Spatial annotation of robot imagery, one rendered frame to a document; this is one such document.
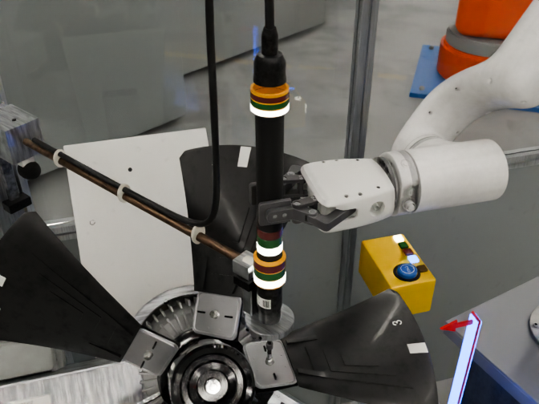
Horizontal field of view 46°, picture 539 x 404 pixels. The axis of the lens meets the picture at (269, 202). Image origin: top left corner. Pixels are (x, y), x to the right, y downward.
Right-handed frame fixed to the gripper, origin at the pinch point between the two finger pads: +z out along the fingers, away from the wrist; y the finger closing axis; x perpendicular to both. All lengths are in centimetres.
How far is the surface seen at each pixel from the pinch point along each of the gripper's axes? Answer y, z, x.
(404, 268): 25, -36, -39
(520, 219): 70, -101, -71
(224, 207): 15.5, 2.7, -10.8
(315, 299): 70, -35, -89
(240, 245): 9.5, 1.7, -13.9
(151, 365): 3.4, 16.9, -28.7
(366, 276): 33, -32, -47
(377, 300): 7.9, -21.3, -28.9
